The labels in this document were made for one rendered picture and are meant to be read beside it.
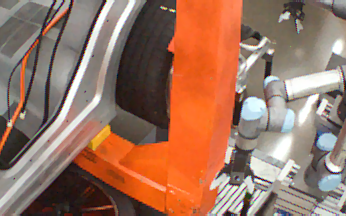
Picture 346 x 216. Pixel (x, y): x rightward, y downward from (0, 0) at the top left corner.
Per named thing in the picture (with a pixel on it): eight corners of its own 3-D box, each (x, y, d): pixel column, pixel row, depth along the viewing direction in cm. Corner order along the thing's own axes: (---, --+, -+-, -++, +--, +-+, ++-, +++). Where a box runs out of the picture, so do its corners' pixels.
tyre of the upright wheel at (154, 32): (196, -29, 297) (118, 7, 249) (236, -15, 288) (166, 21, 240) (181, 72, 335) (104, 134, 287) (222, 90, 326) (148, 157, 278)
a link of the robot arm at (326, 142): (330, 150, 234) (337, 128, 225) (333, 172, 224) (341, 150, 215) (310, 152, 233) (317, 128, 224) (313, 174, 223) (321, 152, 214)
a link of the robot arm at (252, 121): (270, 111, 186) (245, 109, 185) (262, 140, 192) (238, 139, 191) (266, 96, 192) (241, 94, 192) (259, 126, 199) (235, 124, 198)
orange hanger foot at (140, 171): (88, 141, 289) (84, 84, 266) (185, 192, 270) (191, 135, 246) (70, 160, 278) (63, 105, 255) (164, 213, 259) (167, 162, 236)
